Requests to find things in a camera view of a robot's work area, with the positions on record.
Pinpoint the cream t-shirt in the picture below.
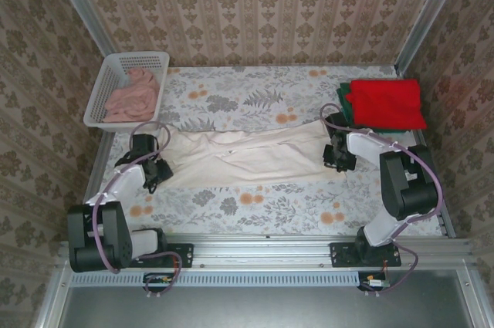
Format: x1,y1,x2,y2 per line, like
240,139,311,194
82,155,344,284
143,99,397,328
156,119,350,190

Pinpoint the red t-shirt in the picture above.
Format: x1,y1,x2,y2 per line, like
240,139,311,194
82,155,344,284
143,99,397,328
345,79,428,131

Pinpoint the green folded t-shirt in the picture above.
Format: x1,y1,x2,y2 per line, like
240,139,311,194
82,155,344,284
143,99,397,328
335,83,416,136

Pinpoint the pink t-shirt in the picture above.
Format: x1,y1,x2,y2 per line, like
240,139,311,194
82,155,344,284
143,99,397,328
104,67,161,123

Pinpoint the floral tablecloth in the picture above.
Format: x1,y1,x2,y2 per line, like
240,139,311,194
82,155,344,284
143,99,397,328
86,65,443,235

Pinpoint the white plastic basket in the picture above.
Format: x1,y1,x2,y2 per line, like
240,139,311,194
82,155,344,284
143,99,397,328
83,51,171,133

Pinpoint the grey metal panel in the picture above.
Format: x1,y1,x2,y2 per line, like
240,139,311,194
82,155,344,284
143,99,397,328
36,285,486,328

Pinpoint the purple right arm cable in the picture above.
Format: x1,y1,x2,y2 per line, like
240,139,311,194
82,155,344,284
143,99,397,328
319,103,444,298

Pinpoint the aluminium side rail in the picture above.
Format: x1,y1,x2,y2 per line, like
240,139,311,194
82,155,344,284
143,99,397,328
416,129,456,238
72,127,115,242

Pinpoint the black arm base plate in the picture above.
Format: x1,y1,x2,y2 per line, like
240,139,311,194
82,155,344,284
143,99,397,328
330,242,402,269
125,242,194,269

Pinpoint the aluminium front rail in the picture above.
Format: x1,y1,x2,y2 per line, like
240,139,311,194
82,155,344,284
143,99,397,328
56,233,475,269

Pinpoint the grey slotted cable duct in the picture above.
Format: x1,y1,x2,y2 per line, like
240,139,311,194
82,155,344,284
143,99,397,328
70,269,367,288

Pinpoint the aluminium corner post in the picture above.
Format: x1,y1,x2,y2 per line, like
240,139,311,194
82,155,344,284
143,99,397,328
42,0,119,61
394,0,472,73

